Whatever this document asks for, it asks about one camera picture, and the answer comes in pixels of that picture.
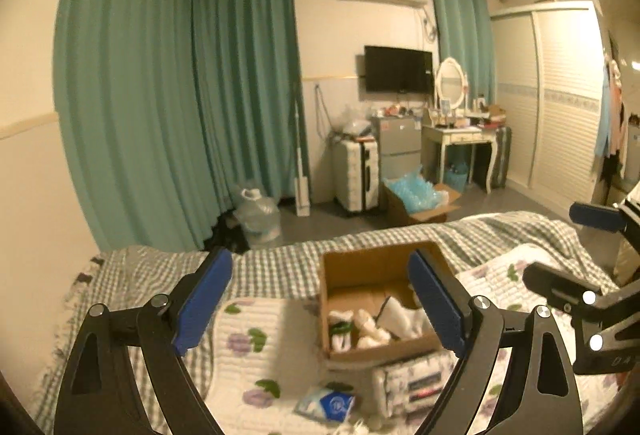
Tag clear wrapped tissue bundle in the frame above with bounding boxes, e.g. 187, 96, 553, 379
372, 351, 459, 419

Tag blue tissue packet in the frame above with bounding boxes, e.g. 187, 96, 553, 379
294, 385, 357, 422

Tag white sock with green band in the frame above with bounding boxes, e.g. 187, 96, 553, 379
328, 309, 354, 352

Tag white louvred wardrobe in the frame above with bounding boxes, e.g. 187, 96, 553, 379
489, 1, 615, 204

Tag dark striped suitcase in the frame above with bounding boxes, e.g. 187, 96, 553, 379
490, 125, 513, 189

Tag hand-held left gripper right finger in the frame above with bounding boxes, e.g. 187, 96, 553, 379
406, 248, 587, 435

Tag pile of blue plastic bags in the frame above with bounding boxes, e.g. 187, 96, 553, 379
387, 166, 449, 216

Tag hanging clothes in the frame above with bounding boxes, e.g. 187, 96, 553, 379
594, 54, 632, 182

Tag narrow teal curtain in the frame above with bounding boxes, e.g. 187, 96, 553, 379
427, 0, 497, 108

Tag clear water jug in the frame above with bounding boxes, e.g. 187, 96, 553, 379
234, 187, 281, 249

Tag blue bucket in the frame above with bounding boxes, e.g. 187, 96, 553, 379
447, 160, 471, 188

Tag white suitcase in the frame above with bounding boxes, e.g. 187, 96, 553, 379
333, 137, 384, 216

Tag white dressing table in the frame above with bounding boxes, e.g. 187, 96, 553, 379
421, 121, 502, 194

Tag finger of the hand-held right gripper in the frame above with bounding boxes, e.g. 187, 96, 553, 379
522, 261, 640, 377
569, 195, 640, 237

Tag wide teal curtain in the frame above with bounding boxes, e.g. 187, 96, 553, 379
53, 0, 202, 252

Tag teal corner curtain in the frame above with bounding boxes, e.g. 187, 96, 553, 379
189, 0, 312, 216

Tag rolled white sock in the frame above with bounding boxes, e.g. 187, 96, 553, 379
354, 309, 392, 349

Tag brown cardboard box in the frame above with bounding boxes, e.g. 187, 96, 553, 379
319, 240, 457, 362

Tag cardboard box on floor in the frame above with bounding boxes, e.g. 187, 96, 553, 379
383, 180, 462, 229

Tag white floral quilt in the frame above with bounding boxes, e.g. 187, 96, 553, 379
202, 244, 621, 435

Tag black wall television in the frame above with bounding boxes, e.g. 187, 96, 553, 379
363, 45, 434, 94

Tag white flat mop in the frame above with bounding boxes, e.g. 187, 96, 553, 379
294, 96, 312, 218

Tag green checked bedsheet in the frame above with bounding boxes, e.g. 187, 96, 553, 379
34, 210, 617, 435

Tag white oval mirror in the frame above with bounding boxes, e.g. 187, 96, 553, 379
433, 57, 470, 112

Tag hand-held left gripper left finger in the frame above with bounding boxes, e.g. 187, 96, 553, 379
52, 246, 234, 435

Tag grey mini fridge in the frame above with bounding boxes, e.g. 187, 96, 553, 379
372, 115, 424, 182

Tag white cloth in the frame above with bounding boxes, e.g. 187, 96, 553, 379
376, 296, 435, 342

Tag clear plastic bag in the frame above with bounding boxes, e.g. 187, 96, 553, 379
332, 106, 374, 142

